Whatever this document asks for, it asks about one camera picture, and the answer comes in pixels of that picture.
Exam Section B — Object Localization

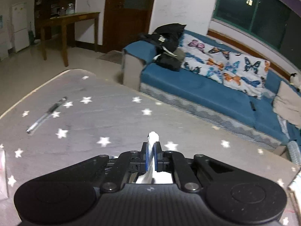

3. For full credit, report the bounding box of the brown wooden door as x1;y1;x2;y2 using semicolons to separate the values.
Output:
103;0;157;53

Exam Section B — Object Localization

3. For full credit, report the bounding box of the green-framed window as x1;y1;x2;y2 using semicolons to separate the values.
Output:
212;0;301;57

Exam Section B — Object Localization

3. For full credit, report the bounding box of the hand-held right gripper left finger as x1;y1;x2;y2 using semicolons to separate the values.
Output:
60;142;151;193

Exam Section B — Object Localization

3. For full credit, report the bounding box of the brown wooden side table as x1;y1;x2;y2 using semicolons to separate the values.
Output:
39;12;101;67

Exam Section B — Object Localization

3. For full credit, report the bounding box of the striped pillow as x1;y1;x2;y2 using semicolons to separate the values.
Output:
277;115;301;165

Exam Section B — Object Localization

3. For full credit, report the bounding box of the white refrigerator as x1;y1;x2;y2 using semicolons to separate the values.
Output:
11;2;30;53

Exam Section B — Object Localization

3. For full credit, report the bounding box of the butterfly print pillow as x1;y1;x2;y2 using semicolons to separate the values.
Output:
179;33;271;99

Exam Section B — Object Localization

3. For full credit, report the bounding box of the grey pillow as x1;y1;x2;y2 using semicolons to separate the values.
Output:
273;80;301;129

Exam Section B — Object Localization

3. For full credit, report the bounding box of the brown door mat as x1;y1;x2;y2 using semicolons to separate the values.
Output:
96;50;123;64

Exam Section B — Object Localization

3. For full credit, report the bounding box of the black and white plush toy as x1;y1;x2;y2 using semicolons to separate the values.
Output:
289;73;301;91

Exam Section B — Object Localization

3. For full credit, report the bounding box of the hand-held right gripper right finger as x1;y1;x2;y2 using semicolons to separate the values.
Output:
153;142;236;193

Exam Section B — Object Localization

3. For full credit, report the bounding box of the black jacket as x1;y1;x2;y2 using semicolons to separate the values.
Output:
139;23;187;71

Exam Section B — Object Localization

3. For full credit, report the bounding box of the dark olive garment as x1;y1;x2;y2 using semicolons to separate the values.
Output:
173;48;186;63

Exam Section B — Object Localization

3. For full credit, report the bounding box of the grey star-print tablecloth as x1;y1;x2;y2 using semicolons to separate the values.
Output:
0;69;301;226

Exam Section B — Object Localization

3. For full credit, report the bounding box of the black pen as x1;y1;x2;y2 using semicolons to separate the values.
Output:
26;96;68;134

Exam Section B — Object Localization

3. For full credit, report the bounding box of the white polka-dot garment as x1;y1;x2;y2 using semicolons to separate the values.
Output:
135;131;173;184

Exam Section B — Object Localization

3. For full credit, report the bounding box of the blue sofa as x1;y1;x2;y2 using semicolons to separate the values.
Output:
122;29;301;165

